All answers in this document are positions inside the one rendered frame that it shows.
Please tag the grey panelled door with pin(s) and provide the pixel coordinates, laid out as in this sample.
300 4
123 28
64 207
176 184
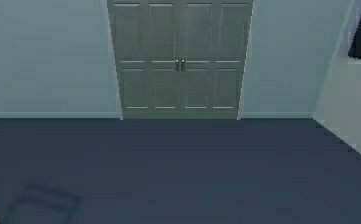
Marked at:
214 50
144 50

